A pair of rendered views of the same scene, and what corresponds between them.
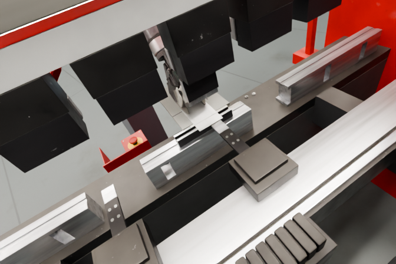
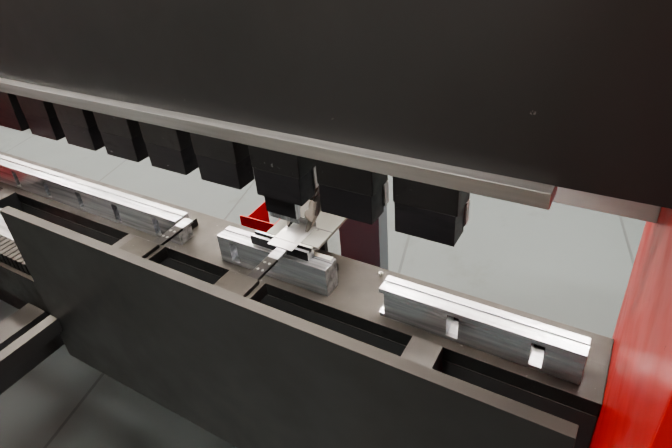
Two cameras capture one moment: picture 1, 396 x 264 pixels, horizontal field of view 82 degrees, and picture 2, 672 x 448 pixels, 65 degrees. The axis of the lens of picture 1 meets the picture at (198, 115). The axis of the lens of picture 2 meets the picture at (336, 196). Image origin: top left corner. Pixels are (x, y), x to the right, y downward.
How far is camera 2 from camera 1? 1.15 m
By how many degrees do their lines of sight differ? 41
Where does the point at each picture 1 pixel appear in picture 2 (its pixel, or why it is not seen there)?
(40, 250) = (144, 222)
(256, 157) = (235, 281)
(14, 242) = (140, 203)
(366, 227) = not seen: outside the picture
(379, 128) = not seen: hidden behind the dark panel
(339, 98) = (417, 358)
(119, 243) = (142, 243)
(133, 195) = (210, 248)
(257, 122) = (338, 297)
